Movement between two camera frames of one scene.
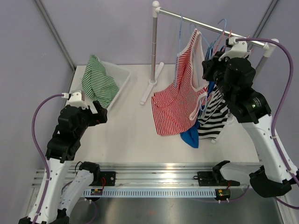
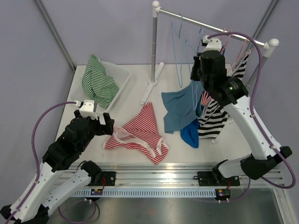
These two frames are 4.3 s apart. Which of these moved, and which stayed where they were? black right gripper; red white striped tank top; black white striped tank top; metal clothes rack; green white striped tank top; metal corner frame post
Moved: red white striped tank top; black right gripper
Stayed: black white striped tank top; metal clothes rack; green white striped tank top; metal corner frame post
